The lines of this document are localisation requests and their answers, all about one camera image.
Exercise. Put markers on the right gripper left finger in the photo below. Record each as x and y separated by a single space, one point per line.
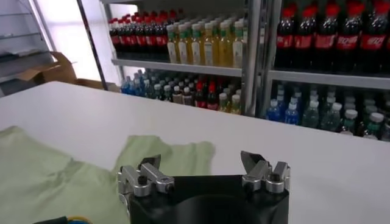
143 179

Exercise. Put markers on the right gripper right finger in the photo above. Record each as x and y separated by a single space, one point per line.
262 175

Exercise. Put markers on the green t-shirt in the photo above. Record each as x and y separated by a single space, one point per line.
45 182

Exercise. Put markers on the blue water bottle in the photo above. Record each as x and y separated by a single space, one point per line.
125 87
136 89
272 113
292 116

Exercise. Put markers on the clear green water bottle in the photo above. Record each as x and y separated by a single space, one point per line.
330 120
158 92
310 117
147 90

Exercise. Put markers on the dark bottle white cap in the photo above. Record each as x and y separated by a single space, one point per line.
168 94
373 128
348 123

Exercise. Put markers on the dark bottle grey label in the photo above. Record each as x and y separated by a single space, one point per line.
177 96
188 98

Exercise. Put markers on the cola bottle red cap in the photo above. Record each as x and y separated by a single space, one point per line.
123 40
372 42
161 40
303 41
150 40
140 40
114 39
132 40
200 97
285 41
347 42
212 99
324 41

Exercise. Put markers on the grey bottle shelf unit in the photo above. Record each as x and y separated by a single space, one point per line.
329 78
176 67

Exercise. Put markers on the open cardboard box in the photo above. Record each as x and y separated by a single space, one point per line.
58 71

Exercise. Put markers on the black slanted pole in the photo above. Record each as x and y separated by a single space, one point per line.
92 45

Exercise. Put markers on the empty grey shelf rack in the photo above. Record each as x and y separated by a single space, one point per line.
21 36

